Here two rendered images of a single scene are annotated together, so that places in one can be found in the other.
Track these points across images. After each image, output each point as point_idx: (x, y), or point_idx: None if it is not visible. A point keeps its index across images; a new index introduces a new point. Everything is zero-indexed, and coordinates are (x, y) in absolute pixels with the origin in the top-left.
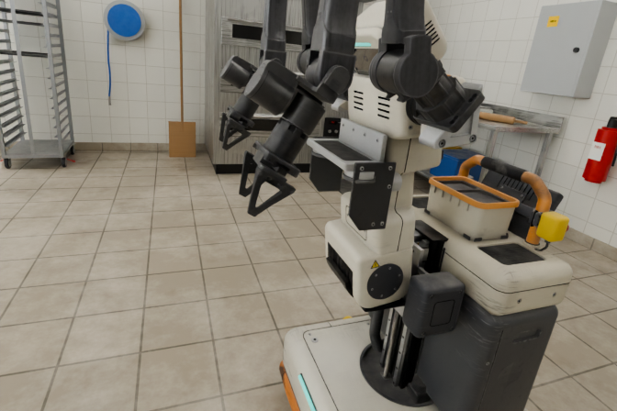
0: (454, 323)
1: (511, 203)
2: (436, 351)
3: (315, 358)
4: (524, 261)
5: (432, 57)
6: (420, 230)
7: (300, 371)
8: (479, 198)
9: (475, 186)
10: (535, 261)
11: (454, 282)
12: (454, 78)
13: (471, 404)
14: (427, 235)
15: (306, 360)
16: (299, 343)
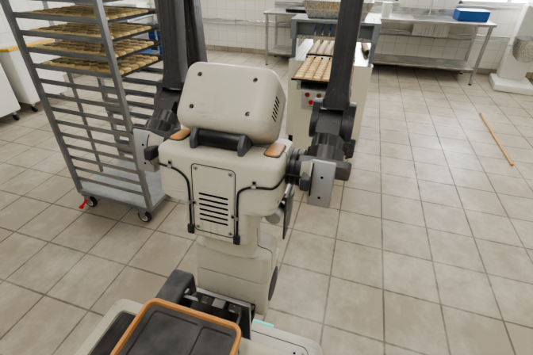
0: None
1: (118, 342)
2: None
3: (276, 340)
4: (102, 340)
5: (155, 93)
6: (214, 307)
7: (275, 328)
8: (163, 347)
9: None
10: (90, 349)
11: (162, 293)
12: (151, 117)
13: None
14: (203, 304)
15: (278, 333)
16: (297, 339)
